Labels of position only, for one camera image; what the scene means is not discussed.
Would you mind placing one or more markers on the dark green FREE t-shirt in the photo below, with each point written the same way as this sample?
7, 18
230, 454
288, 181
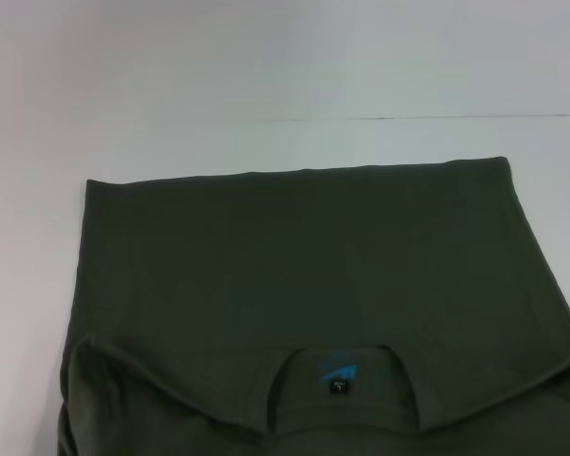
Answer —
313, 261

